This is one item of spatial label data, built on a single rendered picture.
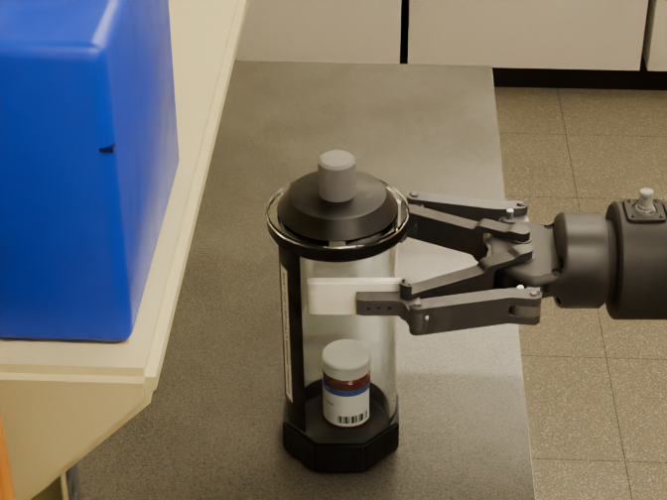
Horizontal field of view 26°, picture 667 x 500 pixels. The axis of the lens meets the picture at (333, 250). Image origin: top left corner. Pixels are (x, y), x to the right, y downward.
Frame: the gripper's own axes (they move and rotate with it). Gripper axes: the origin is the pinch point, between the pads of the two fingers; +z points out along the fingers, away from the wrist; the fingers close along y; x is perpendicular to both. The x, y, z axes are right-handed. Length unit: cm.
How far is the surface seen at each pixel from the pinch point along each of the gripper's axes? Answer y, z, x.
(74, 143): 62, 5, -45
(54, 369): 63, 6, -39
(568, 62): -246, -51, 105
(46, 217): 62, 6, -43
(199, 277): -24.1, 15.0, 18.5
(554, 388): -124, -36, 114
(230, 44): 42, 3, -38
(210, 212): -36.2, 15.1, 18.6
